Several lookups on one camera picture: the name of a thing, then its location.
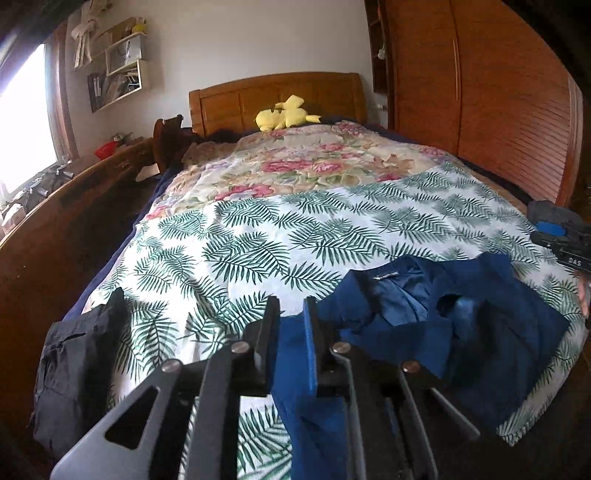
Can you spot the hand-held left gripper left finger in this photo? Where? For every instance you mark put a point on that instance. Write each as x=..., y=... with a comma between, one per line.
x=264, y=333

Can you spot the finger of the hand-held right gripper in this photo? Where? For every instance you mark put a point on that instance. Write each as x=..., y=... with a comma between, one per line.
x=550, y=229

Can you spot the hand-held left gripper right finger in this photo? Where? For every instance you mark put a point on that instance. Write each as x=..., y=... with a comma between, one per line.
x=310, y=353

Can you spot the blue shirt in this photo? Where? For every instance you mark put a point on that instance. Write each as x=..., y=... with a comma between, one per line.
x=485, y=341

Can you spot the person's right hand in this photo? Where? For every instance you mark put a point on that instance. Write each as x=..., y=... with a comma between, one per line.
x=585, y=297

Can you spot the grey folded cloth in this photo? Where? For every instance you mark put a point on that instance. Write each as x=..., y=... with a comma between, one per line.
x=554, y=210

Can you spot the leaf print bed sheet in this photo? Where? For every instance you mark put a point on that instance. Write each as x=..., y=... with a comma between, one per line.
x=231, y=240

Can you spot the wooden louvred wardrobe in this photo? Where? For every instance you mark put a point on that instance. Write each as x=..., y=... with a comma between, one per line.
x=498, y=83

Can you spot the floral quilt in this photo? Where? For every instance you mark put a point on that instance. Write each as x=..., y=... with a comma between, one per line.
x=295, y=166

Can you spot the black pants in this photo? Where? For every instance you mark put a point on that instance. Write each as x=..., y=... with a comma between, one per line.
x=78, y=369

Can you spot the white paper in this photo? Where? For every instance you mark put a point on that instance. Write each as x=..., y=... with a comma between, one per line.
x=148, y=173

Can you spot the yellow plush toy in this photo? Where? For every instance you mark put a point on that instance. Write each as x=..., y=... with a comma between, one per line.
x=281, y=117

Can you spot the wooden chair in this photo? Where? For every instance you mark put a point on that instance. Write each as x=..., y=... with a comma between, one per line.
x=166, y=138

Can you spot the wooden desk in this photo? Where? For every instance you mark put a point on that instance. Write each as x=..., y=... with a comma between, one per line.
x=69, y=217

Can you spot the red bowl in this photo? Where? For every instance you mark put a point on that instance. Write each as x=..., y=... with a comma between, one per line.
x=106, y=150

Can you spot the dark clutter on desk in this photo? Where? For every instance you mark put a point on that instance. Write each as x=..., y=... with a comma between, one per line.
x=44, y=187

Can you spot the window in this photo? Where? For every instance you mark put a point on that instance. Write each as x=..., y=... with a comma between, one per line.
x=25, y=120

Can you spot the white hanging plush toy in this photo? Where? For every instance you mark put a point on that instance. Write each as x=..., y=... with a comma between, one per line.
x=85, y=37

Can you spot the white wall shelf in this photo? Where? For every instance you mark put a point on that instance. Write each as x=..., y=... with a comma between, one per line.
x=122, y=74

